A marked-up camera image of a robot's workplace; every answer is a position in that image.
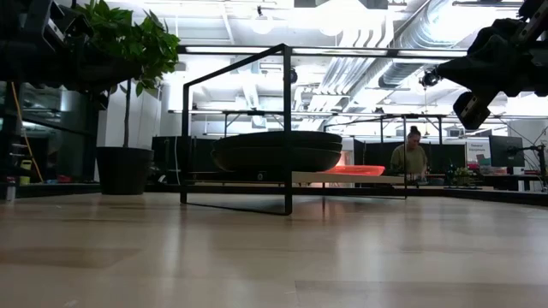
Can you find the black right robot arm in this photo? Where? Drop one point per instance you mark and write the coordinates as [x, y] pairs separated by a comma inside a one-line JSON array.
[[537, 43]]

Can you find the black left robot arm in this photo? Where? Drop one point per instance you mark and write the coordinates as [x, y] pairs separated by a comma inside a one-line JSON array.
[[34, 47]]

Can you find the black metal wooden shelf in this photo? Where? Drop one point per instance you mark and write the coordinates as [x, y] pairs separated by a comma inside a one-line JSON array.
[[287, 107]]

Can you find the green leafy indoor tree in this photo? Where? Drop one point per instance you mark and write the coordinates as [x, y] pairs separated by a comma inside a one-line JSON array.
[[137, 43]]

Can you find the black ceiling spotlight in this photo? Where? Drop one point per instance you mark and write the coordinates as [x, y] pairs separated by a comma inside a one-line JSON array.
[[428, 79]]

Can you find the black computer monitor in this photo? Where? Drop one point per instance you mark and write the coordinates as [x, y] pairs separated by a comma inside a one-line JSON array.
[[506, 150]]

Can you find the white printed sign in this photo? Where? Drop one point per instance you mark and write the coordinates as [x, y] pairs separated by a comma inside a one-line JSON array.
[[477, 152]]

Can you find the black plant pot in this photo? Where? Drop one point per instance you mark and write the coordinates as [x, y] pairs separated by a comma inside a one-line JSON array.
[[124, 169]]

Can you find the small potted desk plant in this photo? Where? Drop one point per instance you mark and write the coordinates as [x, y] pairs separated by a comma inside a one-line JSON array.
[[461, 175]]

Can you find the black office partition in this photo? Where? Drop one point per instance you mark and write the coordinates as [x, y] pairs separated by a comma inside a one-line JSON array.
[[192, 152]]

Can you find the person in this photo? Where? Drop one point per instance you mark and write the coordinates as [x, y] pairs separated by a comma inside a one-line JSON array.
[[411, 160]]

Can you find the yellow green container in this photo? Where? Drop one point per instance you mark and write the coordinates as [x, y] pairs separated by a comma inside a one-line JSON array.
[[25, 171]]

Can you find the round white pendant lamp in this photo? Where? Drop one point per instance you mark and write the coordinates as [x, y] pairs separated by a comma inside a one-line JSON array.
[[261, 21]]

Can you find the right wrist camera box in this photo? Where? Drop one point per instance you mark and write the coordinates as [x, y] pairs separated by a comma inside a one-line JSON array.
[[473, 109]]

